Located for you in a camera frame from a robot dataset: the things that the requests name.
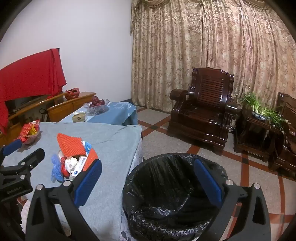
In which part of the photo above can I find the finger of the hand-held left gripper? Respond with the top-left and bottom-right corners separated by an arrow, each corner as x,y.
0,149 -> 45,181
0,139 -> 23,165

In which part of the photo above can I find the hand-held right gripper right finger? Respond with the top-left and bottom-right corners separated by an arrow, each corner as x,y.
193,159 -> 272,241

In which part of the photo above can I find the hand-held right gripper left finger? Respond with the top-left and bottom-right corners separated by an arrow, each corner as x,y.
25,159 -> 103,241

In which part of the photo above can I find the white and blue small box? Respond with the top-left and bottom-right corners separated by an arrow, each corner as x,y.
69,156 -> 89,180

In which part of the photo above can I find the small orange foam net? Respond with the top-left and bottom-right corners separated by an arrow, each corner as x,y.
82,148 -> 100,172

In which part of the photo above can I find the blue foam net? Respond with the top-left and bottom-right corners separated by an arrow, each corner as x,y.
51,154 -> 64,183

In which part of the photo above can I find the white tissue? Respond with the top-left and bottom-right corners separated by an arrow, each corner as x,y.
63,156 -> 78,173

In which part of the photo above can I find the small red wrapper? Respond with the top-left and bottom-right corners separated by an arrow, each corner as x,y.
60,163 -> 70,179

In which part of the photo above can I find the orange knitted cloth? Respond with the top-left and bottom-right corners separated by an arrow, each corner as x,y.
57,133 -> 88,158

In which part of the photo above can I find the blue and white packet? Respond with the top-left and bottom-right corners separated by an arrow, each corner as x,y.
81,140 -> 93,156

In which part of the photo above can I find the trash bin with black bag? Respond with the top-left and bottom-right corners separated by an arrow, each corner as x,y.
121,152 -> 234,241

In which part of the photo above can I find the glass snack dish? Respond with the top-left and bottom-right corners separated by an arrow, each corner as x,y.
14,120 -> 43,146

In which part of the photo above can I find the large red snack packet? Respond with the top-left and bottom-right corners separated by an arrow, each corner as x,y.
18,123 -> 35,142

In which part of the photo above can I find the black television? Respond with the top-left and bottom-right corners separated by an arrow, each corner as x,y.
5,94 -> 50,114

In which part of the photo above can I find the wooden cabinet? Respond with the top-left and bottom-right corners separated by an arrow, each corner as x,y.
0,91 -> 97,146

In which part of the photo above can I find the yellow tissue box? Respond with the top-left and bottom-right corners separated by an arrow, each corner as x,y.
72,112 -> 87,123

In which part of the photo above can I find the dark wooden side table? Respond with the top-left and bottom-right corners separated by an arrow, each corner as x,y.
233,109 -> 290,163

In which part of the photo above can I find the dark wooden armchair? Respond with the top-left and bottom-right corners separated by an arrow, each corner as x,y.
167,67 -> 241,156
268,92 -> 296,181

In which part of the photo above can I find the red cloth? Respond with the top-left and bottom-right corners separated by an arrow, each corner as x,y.
0,48 -> 67,135

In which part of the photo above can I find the glass fruit bowl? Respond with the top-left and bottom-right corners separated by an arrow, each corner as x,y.
83,98 -> 110,115

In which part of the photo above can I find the light blue tablecloth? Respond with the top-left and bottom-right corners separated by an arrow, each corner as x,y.
59,102 -> 138,127

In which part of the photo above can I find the red plastic bag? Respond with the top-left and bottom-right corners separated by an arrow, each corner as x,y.
64,87 -> 81,100

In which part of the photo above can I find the potted green plant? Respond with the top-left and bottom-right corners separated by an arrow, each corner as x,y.
237,91 -> 290,133

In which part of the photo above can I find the beige patterned curtain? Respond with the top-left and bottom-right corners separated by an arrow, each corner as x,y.
129,0 -> 296,116

